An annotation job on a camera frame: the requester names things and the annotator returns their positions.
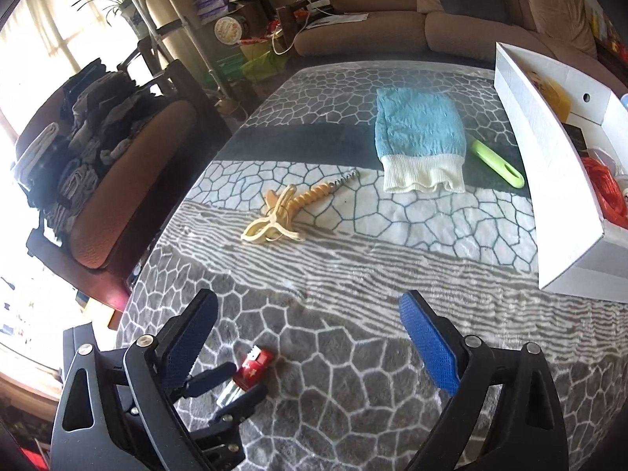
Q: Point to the metal rack pole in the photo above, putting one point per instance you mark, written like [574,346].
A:
[196,44]

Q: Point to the orange mesh bag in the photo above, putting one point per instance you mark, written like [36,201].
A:
[603,186]

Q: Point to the blue knit mitt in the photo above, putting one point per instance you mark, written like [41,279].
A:
[417,127]

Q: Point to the white papers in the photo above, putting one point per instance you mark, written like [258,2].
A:
[338,19]

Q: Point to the stack of purple boxes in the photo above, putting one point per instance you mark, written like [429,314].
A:
[218,2]

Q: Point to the green plastic bin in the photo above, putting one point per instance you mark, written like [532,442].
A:
[262,61]

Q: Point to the cream hair clip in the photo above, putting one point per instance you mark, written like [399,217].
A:
[267,230]

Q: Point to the round picture tin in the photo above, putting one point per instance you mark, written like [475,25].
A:
[229,30]

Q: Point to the small black box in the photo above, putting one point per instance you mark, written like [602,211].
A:
[574,136]

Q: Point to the brown wooden armchair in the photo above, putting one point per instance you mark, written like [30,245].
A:
[113,216]

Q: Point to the white cardboard box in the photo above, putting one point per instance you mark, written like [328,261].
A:
[544,181]

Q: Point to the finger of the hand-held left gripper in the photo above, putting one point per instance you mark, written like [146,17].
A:
[211,378]
[243,402]

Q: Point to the pile of dark clothes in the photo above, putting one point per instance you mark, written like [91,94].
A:
[88,147]

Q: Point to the potted plant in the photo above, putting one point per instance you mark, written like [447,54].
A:
[122,5]

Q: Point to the beige sofa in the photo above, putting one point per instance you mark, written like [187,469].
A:
[382,34]

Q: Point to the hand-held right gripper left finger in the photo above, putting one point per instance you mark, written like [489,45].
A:
[189,341]

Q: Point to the yellow snack packet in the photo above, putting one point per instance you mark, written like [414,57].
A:
[557,98]

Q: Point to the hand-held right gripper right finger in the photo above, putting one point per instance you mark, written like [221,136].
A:
[431,348]

